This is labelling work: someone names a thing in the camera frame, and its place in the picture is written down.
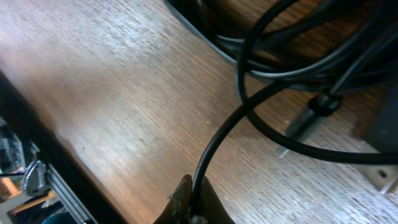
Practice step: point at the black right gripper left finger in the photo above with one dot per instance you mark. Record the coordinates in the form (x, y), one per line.
(176, 210)

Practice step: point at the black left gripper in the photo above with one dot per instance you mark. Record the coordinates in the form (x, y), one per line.
(381, 134)

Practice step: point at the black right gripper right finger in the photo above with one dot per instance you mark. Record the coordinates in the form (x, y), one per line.
(211, 207)

